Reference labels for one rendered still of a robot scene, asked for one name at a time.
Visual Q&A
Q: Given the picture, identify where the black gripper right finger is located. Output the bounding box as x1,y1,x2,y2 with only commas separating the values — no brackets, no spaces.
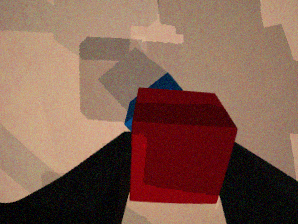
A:
218,143,298,224

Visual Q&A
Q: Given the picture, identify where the dark red cube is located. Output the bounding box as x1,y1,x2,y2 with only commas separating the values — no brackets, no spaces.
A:
129,87,238,204

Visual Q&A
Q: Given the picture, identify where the blue cube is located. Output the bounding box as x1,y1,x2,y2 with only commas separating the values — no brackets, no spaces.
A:
125,73,182,131

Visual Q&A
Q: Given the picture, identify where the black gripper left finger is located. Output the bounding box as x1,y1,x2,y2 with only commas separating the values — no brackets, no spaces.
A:
0,132,132,224

